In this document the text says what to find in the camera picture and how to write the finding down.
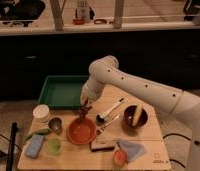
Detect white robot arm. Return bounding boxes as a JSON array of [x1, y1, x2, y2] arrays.
[[80, 55, 200, 171]]

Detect small metal cup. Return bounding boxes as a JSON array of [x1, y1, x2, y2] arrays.
[[48, 117, 62, 135]]

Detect small green cup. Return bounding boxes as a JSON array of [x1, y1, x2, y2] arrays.
[[45, 138, 61, 155]]

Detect green plastic tray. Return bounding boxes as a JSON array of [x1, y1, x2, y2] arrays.
[[38, 75, 88, 109]]

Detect orange bowl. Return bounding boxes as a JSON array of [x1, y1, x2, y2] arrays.
[[66, 118, 96, 145]]

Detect metal fork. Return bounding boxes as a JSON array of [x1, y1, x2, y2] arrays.
[[97, 115, 119, 135]]

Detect dark rectangular block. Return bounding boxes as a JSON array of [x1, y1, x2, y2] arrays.
[[90, 139, 115, 152]]

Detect white round container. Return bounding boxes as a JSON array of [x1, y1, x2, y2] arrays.
[[33, 104, 50, 123]]

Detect dark brown bowl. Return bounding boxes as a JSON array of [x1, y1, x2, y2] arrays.
[[123, 105, 148, 129]]

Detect yellow corn cob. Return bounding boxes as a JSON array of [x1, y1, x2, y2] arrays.
[[132, 104, 143, 126]]

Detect small orange plate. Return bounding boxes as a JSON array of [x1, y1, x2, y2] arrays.
[[113, 150, 127, 166]]

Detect blue sponge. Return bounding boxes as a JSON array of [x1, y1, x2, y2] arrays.
[[25, 134, 44, 159]]

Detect blue-grey cloth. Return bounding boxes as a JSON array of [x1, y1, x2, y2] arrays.
[[117, 139, 146, 163]]

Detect black pole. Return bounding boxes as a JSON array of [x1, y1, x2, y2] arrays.
[[6, 122, 18, 171]]

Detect white bottle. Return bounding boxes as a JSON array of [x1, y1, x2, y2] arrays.
[[76, 0, 95, 23]]

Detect black bag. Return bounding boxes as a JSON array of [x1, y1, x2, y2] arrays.
[[0, 0, 46, 27]]

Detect orange ring object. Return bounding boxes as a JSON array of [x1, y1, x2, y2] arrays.
[[94, 19, 107, 24]]

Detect black cable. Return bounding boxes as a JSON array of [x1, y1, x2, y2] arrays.
[[162, 132, 194, 171]]

